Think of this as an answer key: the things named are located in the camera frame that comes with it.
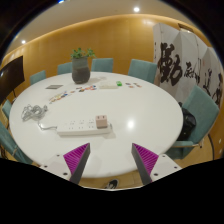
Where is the black bag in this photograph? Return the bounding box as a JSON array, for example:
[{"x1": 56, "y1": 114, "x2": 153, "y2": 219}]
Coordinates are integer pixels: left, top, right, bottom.
[{"x1": 176, "y1": 102, "x2": 198, "y2": 142}]

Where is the row of colourful stickers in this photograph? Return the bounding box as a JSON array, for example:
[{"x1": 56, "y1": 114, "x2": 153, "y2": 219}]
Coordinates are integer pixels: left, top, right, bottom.
[{"x1": 48, "y1": 85, "x2": 98, "y2": 104}]

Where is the white calligraphy folding screen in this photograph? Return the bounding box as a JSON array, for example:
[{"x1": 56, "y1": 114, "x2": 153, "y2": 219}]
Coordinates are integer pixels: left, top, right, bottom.
[{"x1": 152, "y1": 22, "x2": 224, "y2": 108}]

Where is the teal chairs group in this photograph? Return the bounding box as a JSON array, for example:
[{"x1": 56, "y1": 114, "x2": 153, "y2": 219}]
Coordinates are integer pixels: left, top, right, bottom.
[{"x1": 0, "y1": 57, "x2": 221, "y2": 165}]

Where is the ceiling lights group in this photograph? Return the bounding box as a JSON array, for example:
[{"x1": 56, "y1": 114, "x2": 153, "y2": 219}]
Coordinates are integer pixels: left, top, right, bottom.
[{"x1": 19, "y1": 0, "x2": 141, "y2": 45}]

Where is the white power strip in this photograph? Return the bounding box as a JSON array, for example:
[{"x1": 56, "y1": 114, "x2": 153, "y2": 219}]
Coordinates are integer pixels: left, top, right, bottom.
[{"x1": 55, "y1": 119, "x2": 113, "y2": 137}]

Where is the grey flat card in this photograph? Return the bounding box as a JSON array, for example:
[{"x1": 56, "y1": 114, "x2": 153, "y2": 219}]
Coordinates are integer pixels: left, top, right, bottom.
[{"x1": 45, "y1": 84, "x2": 64, "y2": 91}]

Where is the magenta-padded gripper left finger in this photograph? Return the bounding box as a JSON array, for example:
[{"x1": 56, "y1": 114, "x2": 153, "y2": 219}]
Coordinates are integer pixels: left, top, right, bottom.
[{"x1": 39, "y1": 142, "x2": 91, "y2": 185}]

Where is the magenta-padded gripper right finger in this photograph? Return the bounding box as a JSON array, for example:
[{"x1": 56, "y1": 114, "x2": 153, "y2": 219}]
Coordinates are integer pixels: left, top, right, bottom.
[{"x1": 131, "y1": 142, "x2": 183, "y2": 186}]

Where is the grey bundled power cable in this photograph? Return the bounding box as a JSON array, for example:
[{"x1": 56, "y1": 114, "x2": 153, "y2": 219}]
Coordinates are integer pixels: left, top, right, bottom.
[{"x1": 20, "y1": 103, "x2": 58, "y2": 132}]

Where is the flat white box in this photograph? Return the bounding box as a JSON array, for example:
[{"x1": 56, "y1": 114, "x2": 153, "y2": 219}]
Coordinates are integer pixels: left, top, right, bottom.
[{"x1": 98, "y1": 80, "x2": 119, "y2": 90}]

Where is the small beige charger block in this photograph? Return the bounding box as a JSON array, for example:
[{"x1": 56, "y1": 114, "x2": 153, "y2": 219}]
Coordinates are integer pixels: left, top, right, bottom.
[{"x1": 95, "y1": 114, "x2": 109, "y2": 130}]

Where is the black and white shoe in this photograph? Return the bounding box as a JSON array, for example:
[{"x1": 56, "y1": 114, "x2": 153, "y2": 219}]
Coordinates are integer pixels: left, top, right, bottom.
[{"x1": 103, "y1": 178, "x2": 120, "y2": 190}]

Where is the black flat screen monitor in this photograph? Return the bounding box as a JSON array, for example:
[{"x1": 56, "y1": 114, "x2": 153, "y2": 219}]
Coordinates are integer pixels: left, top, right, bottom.
[{"x1": 0, "y1": 55, "x2": 26, "y2": 105}]

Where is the potted plant in grey vase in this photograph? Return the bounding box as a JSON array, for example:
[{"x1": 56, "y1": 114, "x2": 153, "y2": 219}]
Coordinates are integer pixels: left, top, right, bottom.
[{"x1": 70, "y1": 47, "x2": 96, "y2": 85}]

